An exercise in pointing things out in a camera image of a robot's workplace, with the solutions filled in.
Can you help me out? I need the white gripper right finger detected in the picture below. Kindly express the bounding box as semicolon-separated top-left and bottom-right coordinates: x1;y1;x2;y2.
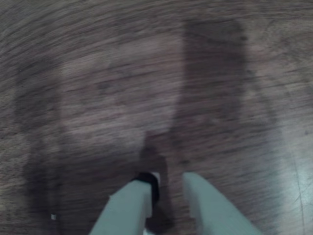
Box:
182;172;262;235

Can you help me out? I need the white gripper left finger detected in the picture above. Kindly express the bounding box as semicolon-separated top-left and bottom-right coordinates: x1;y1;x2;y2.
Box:
89;172;161;235

